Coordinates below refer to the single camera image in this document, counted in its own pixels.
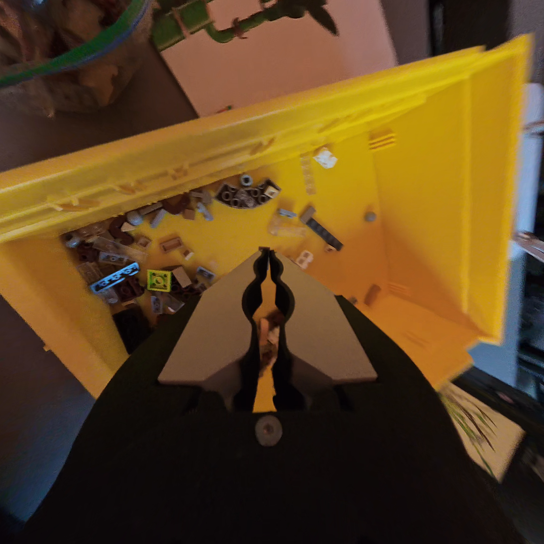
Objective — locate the leaf print paper sheet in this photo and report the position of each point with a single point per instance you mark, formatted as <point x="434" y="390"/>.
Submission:
<point x="476" y="425"/>

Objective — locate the lime green square brick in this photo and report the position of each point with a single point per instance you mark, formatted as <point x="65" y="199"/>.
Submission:
<point x="159" y="280"/>

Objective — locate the grey desk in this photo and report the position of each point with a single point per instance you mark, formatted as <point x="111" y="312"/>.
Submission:
<point x="42" y="425"/>

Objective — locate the plant building instruction booklet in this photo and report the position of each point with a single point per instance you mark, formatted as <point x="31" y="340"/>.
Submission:
<point x="276" y="63"/>

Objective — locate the pile of toy building bricks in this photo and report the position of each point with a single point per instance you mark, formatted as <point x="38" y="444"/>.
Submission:
<point x="246" y="195"/>

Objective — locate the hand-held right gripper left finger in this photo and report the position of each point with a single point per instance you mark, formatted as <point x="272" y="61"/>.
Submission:
<point x="212" y="340"/>

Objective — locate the yellow plastic storage bin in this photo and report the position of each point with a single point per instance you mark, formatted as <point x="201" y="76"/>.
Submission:
<point x="425" y="233"/>

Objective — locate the clear zip bag green seal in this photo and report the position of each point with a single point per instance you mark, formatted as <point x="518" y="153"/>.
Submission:
<point x="63" y="63"/>

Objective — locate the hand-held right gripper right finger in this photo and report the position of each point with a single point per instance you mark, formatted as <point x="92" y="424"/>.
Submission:
<point x="327" y="340"/>

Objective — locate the heap of white paper bags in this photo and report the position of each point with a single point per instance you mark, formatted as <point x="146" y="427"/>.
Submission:
<point x="531" y="170"/>

